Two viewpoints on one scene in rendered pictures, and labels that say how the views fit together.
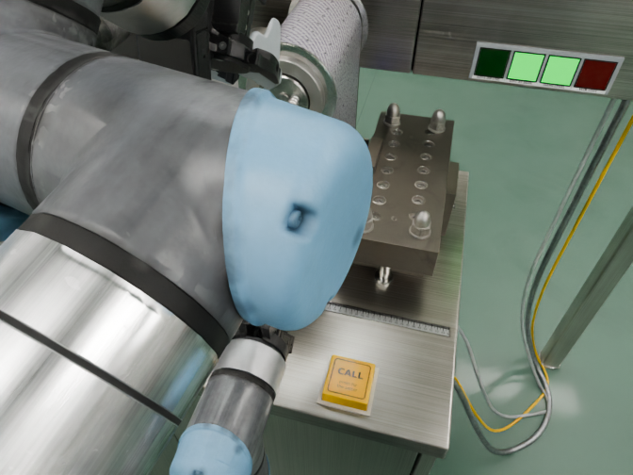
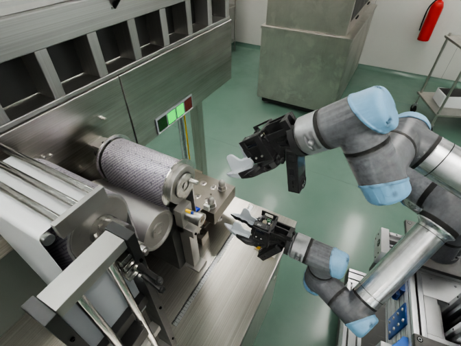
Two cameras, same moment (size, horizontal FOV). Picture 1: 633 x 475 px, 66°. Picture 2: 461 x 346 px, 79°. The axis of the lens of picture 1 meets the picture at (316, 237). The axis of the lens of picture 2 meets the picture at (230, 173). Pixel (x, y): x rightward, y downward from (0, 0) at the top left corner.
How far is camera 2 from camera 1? 0.70 m
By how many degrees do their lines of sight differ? 53
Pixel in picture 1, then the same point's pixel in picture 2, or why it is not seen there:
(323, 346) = (247, 250)
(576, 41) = (179, 97)
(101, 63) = (400, 130)
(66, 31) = not seen: hidden behind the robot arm
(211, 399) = (320, 253)
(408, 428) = not seen: hidden behind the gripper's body
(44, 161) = (417, 145)
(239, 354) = (302, 241)
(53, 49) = (395, 136)
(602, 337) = not seen: hidden behind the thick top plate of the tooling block
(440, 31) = (142, 125)
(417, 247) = (230, 191)
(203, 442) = (337, 256)
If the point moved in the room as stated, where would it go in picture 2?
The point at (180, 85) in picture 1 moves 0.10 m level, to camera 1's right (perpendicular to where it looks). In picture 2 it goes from (406, 122) to (396, 97)
